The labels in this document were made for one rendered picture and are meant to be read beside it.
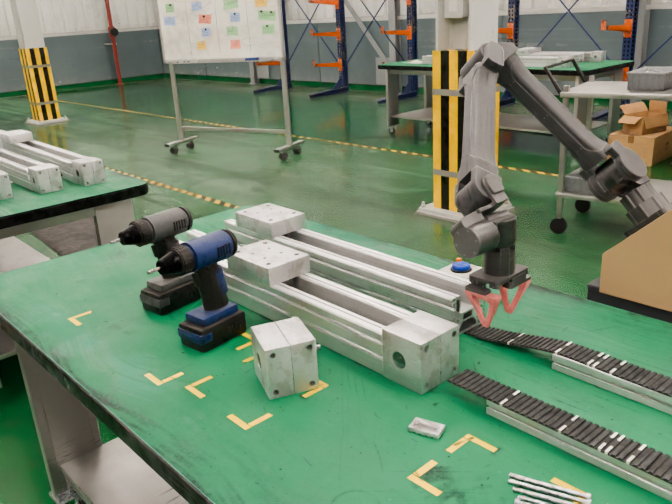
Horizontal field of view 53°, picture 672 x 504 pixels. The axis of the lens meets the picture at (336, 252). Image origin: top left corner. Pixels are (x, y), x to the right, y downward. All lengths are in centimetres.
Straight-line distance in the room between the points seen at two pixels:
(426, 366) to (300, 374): 21
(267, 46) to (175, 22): 113
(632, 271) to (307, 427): 78
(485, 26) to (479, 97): 312
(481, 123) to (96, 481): 139
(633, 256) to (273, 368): 79
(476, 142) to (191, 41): 616
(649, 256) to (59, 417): 157
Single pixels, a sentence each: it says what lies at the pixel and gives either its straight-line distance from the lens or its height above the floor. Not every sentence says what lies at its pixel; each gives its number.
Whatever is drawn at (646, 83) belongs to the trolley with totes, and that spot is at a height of 90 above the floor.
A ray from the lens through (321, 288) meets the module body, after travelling 138.
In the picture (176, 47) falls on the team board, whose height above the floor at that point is 111.
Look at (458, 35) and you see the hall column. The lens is 463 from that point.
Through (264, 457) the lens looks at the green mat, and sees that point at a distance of 104.
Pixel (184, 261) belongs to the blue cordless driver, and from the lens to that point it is 127.
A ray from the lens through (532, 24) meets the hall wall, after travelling 997.
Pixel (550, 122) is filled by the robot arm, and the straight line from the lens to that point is 157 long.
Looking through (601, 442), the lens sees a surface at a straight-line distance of 103.
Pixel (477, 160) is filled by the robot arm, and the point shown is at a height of 112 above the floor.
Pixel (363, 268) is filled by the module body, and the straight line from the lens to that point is 145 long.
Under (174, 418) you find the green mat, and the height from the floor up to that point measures 78.
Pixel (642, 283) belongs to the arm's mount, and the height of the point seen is 83.
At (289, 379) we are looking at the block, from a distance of 116.
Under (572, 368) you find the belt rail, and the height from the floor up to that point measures 79.
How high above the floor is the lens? 140
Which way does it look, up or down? 20 degrees down
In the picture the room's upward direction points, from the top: 4 degrees counter-clockwise
